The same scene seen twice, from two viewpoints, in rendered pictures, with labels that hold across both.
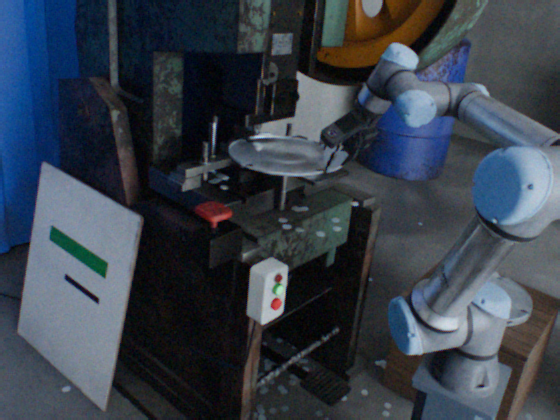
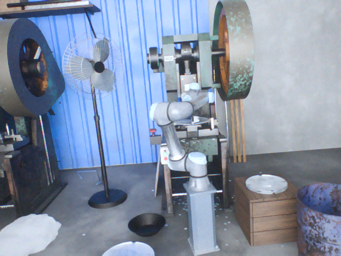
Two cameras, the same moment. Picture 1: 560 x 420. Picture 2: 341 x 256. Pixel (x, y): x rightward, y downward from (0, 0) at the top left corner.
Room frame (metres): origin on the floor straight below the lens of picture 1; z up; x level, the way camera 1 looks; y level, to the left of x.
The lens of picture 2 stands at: (-0.18, -1.83, 1.31)
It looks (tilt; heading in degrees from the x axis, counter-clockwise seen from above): 13 degrees down; 55
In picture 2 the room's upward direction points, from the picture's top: 5 degrees counter-clockwise
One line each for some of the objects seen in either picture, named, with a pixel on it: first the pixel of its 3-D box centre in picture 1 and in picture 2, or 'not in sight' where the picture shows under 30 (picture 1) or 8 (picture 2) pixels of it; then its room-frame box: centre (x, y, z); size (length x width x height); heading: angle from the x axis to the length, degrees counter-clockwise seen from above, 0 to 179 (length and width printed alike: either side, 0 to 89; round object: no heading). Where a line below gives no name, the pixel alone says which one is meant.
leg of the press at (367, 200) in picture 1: (270, 206); (219, 147); (1.78, 0.18, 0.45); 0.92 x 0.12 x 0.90; 54
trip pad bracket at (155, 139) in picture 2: (217, 262); (156, 145); (1.10, 0.22, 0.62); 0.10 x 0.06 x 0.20; 144
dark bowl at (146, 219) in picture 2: not in sight; (147, 226); (0.85, 0.08, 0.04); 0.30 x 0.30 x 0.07
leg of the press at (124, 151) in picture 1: (136, 256); (164, 151); (1.35, 0.50, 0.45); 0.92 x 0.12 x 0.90; 54
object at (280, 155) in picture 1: (283, 154); (191, 120); (1.41, 0.12, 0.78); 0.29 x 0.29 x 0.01
